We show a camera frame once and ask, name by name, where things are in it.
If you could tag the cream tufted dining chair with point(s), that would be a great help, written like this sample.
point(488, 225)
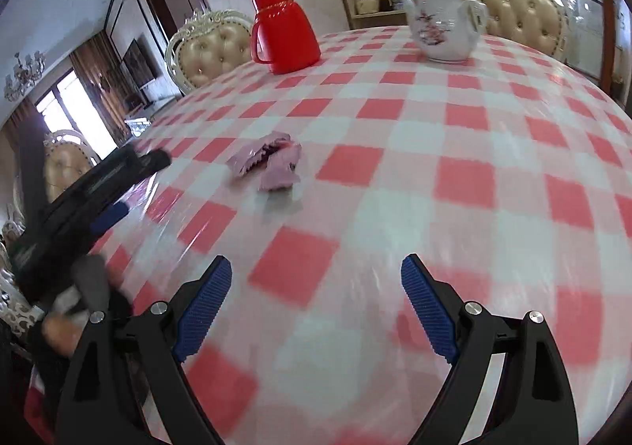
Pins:
point(523, 15)
point(212, 55)
point(64, 168)

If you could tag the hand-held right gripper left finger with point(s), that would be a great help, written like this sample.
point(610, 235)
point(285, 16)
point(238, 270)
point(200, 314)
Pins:
point(207, 307)

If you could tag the crystal chandelier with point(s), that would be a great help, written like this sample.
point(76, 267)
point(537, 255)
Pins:
point(24, 75)

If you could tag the purple snack packet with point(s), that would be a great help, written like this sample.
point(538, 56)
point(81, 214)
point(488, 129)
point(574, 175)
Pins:
point(279, 176)
point(252, 159)

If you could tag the person's left hand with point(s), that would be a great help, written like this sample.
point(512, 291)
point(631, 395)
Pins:
point(61, 329)

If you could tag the glass panel door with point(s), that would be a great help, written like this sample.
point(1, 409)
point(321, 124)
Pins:
point(582, 5)

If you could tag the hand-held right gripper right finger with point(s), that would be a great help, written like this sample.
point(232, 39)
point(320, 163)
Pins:
point(427, 309)

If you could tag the wall television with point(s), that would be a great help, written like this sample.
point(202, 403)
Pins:
point(140, 60)

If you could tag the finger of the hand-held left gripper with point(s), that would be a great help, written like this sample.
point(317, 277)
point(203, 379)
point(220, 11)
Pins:
point(145, 162)
point(111, 217)

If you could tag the red thermos jug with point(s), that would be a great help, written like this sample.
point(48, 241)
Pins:
point(286, 35)

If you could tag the pale food bag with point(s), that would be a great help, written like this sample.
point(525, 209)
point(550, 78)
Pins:
point(367, 1)

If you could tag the brown curtain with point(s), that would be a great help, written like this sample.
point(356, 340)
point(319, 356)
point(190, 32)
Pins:
point(98, 84)

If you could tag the white floral teapot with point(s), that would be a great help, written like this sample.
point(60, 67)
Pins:
point(439, 25)

